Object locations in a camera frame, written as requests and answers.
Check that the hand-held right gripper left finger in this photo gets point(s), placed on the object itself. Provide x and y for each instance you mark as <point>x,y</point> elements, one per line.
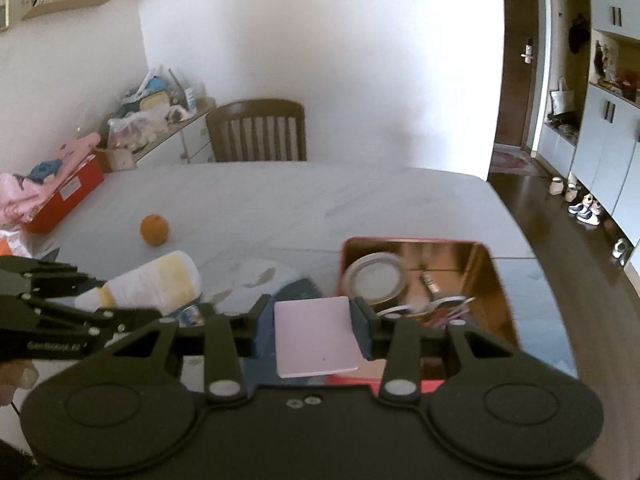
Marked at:
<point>261,317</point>

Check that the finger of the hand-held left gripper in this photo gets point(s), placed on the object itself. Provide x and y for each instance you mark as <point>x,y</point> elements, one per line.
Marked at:
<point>100,321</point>
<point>45,277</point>

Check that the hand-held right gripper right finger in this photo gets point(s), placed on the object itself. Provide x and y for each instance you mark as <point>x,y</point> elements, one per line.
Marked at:
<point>362,332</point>

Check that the pale pink note pad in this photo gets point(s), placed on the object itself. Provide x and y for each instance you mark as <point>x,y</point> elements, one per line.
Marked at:
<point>315,335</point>

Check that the yellow white striped roll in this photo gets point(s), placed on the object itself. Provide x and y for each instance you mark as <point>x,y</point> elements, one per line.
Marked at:
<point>150,280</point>

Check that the white round sunglasses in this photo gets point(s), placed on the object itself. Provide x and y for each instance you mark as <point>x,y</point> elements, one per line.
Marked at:
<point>450,301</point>

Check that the red tin box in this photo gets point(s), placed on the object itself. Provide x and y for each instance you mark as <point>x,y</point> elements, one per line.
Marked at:
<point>480,270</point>

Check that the person's left forearm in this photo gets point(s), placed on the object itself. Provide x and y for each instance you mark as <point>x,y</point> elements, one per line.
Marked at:
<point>10,460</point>

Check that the person's left hand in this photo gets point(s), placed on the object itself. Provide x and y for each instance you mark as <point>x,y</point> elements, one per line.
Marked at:
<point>17,377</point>

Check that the white orange plastic bag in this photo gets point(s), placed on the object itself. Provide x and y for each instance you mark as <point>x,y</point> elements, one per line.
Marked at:
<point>12,247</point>

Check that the small blue label bottle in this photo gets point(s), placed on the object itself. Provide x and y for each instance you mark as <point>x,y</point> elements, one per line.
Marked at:
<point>192,316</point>

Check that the small brown tube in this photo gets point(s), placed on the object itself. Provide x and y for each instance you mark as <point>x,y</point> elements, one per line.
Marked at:
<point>431,285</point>

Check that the red cardboard box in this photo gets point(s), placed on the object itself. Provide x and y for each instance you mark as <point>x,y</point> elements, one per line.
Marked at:
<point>75,195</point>

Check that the red box with pink cloth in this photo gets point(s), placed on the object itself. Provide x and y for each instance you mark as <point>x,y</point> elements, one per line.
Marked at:
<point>15,195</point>

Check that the orange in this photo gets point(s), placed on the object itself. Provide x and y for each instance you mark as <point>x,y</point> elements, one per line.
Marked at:
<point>155,230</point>

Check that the small blue cloth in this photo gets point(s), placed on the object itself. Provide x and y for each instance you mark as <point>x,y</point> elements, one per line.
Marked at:
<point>45,169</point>

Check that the small cardboard box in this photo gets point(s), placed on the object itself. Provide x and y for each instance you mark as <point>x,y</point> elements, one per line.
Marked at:
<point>117,159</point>

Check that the clear plastic bag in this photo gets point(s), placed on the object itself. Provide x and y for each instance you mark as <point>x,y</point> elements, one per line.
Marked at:
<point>135,130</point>

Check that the white sideboard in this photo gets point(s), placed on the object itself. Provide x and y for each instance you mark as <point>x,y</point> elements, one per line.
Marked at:
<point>195,140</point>

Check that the brown wooden chair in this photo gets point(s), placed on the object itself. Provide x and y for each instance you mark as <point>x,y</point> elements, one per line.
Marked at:
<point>255,109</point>

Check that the pile of household clutter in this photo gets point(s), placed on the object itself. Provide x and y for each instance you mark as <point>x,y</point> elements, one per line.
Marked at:
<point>155,95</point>

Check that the reddish door rug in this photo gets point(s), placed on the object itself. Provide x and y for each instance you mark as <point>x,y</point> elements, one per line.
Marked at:
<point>510,162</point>

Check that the beige shoe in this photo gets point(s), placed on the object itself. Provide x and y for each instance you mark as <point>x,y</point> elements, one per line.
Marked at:
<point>572,192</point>
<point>555,186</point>

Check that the white blue sneaker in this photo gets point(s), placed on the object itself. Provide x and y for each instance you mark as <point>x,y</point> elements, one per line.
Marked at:
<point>580,207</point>
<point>589,217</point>

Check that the grey shoe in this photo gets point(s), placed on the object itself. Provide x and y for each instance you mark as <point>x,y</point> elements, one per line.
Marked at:
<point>622,250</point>

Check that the brown door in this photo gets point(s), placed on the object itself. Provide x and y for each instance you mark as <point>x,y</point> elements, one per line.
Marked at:
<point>515,100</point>

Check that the white tote bag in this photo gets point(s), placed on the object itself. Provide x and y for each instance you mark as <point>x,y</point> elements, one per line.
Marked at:
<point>562,102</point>

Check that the cabinet shelf ornaments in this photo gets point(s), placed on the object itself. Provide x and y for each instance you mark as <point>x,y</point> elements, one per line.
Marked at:
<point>615,72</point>

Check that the dark hanging hat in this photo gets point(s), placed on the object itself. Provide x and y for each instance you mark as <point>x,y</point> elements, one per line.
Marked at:
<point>579,35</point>

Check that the wooden wall shelf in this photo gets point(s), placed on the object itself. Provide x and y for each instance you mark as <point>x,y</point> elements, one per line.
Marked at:
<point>75,4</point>

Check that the framed wall picture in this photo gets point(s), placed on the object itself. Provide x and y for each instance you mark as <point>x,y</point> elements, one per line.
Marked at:
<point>4,5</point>

